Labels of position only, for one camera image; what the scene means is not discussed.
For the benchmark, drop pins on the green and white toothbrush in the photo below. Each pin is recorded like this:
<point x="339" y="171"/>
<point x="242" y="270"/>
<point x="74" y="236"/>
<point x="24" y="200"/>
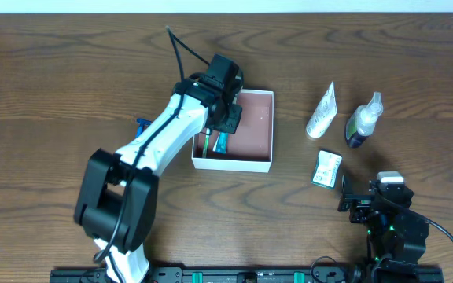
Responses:
<point x="207" y="135"/>

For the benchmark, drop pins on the white cream tube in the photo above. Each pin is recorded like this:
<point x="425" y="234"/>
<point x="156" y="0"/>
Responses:
<point x="323" y="115"/>

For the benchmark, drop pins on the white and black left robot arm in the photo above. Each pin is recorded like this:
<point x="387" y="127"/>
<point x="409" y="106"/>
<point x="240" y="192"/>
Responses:
<point x="118" y="197"/>

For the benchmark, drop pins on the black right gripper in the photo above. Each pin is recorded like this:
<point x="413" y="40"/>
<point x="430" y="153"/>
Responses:
<point x="354" y="201"/>

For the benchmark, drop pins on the green and white packet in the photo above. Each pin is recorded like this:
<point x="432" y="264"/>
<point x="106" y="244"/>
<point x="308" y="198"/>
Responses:
<point x="326" y="168"/>

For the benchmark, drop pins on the blue disposable razor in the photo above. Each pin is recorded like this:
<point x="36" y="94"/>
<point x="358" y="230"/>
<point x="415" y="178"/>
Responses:
<point x="143" y="124"/>

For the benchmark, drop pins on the white box with red interior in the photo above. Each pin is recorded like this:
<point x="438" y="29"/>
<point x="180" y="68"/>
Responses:
<point x="250" y="149"/>

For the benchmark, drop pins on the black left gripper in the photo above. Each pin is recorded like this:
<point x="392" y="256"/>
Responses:
<point x="230" y="119"/>

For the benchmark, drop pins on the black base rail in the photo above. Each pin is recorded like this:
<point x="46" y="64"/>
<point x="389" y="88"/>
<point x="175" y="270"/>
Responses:
<point x="182" y="275"/>

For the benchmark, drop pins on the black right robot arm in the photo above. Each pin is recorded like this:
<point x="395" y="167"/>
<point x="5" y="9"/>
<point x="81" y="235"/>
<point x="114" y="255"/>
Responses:
<point x="385" y="211"/>

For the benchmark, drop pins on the teal toothpaste tube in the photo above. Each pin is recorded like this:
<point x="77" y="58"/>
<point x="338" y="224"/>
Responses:
<point x="220" y="145"/>

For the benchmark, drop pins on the clear spray bottle dark liquid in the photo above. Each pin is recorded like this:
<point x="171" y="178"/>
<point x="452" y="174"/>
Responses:
<point x="362" y="123"/>

